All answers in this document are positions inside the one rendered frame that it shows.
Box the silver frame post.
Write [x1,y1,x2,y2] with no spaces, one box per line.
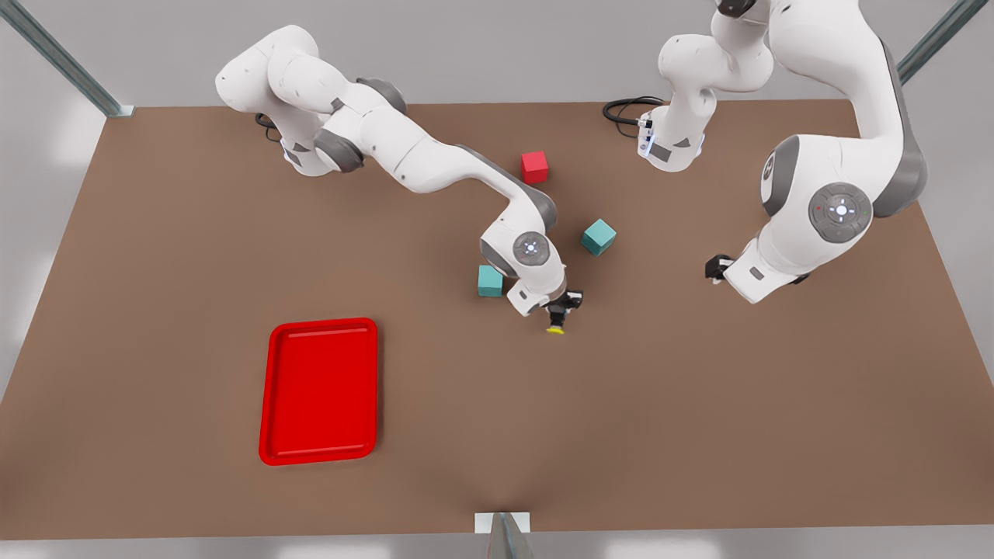
[474,512,535,559]
[0,0,135,118]
[897,0,989,85]

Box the red plastic tray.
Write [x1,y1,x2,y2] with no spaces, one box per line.
[259,317,380,467]

